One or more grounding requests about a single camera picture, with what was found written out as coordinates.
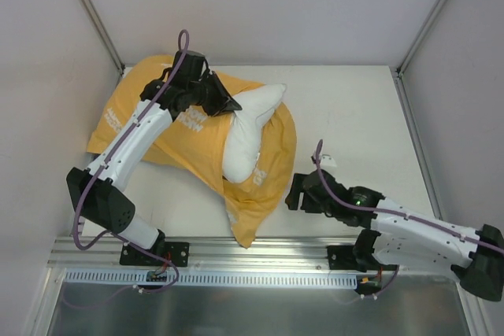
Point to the white pillow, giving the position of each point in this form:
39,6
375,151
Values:
242,147

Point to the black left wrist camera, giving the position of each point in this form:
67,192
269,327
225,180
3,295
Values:
193,67

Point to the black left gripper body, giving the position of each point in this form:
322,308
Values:
215,92

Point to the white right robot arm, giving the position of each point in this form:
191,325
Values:
392,237

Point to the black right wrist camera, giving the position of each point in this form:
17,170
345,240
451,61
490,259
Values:
327,161

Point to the aluminium mounting rail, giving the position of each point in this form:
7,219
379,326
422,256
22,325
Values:
304,254

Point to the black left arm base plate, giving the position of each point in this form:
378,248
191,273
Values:
176,252

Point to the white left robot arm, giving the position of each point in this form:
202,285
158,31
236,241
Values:
97,192

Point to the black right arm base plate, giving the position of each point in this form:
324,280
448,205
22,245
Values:
347,257

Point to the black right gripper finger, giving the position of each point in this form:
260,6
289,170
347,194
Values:
294,202
302,183

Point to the right aluminium frame post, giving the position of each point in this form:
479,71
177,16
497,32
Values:
422,34

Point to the blue and yellow pillowcase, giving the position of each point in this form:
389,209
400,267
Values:
195,143

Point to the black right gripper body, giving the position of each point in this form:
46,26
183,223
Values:
301,195

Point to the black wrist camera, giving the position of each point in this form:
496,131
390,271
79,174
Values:
193,67
327,161

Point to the aluminium frame post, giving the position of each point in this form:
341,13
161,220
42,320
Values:
422,34
100,28

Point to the left aluminium frame post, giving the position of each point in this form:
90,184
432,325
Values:
100,28

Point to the white slotted cable duct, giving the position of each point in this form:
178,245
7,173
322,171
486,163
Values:
213,278

